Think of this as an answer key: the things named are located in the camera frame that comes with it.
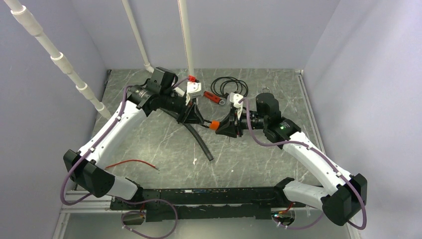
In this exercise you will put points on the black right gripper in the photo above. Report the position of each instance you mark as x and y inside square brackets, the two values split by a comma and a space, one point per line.
[233, 128]

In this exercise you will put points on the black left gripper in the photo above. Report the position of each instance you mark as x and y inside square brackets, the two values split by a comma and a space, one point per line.
[185, 113]

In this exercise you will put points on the orange black padlock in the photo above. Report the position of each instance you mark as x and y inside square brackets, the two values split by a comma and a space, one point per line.
[214, 125]

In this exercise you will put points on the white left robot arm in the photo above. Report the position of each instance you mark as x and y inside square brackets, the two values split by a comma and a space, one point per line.
[86, 166]

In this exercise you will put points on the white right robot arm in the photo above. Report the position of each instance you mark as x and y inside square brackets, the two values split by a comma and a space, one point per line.
[341, 197]

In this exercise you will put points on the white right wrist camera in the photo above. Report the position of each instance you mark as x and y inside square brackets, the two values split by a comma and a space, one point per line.
[237, 101]

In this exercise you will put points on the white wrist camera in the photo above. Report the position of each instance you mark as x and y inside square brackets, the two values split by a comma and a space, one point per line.
[237, 101]
[194, 89]

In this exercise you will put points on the red handled adjustable wrench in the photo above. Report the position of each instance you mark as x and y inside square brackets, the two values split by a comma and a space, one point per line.
[214, 98]

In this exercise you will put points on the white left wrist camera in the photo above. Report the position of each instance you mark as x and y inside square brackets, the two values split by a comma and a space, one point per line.
[194, 89]

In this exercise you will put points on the black mounting rail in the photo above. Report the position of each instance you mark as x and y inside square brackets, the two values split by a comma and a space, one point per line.
[214, 203]

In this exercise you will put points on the aluminium frame rail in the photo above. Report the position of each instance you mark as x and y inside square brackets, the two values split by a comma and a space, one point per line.
[295, 218]

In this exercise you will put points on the white pvc pipe frame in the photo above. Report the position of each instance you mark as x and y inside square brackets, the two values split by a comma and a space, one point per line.
[25, 18]

